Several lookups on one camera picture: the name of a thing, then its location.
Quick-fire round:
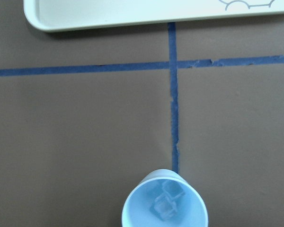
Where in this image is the clear ice cube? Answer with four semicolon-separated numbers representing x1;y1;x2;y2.
162;180;185;200
150;193;178;221

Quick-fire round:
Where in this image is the light blue plastic cup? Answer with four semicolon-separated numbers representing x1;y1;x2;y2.
121;169;209;227

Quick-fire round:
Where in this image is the cream bear serving tray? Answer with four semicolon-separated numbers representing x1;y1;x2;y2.
23;0;284;32

